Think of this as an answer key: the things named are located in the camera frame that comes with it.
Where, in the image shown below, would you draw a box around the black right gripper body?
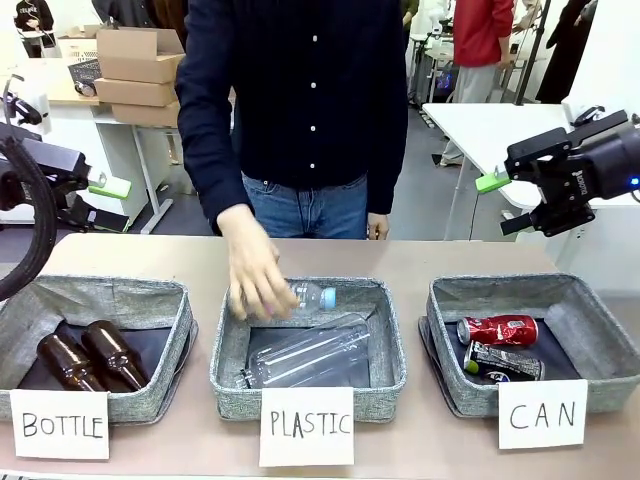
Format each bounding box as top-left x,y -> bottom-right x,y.
537,122 -> 640,204

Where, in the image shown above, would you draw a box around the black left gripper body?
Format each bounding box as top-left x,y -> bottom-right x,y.
0,124 -> 54,211

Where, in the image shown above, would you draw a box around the red drink can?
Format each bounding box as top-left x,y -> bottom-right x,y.
455,313 -> 540,347

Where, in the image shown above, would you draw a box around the brown glass bottle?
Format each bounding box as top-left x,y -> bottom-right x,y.
79,319 -> 151,392
35,332 -> 109,393

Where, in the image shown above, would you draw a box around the black drink can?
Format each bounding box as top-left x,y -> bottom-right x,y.
463,340 -> 547,384

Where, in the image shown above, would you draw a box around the small blue-capped water bottle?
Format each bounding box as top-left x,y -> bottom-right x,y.
287,280 -> 339,314

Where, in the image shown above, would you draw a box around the large clear plastic bottle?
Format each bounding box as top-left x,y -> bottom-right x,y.
242,312 -> 371,390

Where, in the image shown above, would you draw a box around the person's right forearm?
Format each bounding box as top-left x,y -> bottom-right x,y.
177,124 -> 251,236

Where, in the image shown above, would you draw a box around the person's left forearm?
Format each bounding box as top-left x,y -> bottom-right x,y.
367,139 -> 409,216

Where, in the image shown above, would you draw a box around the grey fabric basket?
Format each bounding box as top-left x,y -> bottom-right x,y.
418,272 -> 640,419
0,273 -> 200,426
209,276 -> 409,422

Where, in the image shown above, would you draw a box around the white paper label CAN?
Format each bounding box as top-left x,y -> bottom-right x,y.
497,378 -> 589,450

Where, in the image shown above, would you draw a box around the person's right hand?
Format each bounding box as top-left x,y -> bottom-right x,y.
217,202 -> 301,324

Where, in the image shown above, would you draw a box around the person's left hand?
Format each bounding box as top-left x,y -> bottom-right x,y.
367,212 -> 390,241

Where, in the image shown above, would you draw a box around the wooden top desk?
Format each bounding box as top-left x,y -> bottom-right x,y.
0,57 -> 101,107

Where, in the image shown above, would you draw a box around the flat closed cardboard box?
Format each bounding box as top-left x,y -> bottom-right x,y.
93,77 -> 181,108
110,99 -> 181,129

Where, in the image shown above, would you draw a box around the person in long black coat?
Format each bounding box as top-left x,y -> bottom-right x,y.
537,0 -> 599,105

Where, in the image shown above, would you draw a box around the black tripod pole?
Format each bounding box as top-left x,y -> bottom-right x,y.
514,0 -> 551,106

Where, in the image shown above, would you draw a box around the white plastic crate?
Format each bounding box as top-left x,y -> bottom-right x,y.
58,37 -> 99,60

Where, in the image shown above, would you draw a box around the person in red jacket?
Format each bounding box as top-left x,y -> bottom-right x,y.
432,0 -> 516,169

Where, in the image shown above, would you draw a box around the open cardboard box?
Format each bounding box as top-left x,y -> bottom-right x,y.
95,27 -> 186,85

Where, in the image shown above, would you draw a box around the person in black sweatshirt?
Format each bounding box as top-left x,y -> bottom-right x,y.
13,0 -> 55,59

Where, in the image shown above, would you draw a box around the white paper label BOTTLE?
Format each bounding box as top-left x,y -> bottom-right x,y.
9,389 -> 110,460

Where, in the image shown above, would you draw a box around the person's blue jeans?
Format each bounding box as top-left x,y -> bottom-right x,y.
241,169 -> 370,240

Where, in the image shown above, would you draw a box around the person in dark shirt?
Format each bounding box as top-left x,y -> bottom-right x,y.
174,0 -> 410,236

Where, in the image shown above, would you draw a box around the white paper label PLASTIC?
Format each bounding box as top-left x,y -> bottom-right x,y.
258,386 -> 355,468

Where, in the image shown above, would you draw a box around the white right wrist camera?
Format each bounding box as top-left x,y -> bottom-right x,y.
562,97 -> 629,132

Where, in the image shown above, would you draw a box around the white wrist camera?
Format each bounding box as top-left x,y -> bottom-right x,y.
562,97 -> 629,132
0,74 -> 51,136

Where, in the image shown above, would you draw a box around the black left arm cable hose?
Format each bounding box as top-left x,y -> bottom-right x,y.
0,139 -> 57,301

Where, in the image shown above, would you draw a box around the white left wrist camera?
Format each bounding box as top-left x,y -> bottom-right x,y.
0,74 -> 51,136

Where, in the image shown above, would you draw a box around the white frame desk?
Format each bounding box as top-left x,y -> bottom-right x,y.
92,104 -> 184,235

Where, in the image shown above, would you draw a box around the black wire mesh basket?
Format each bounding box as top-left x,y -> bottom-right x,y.
67,58 -> 101,94

